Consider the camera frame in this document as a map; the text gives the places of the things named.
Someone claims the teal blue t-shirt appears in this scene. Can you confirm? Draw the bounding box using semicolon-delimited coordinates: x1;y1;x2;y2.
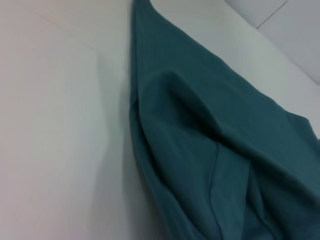
129;0;320;240

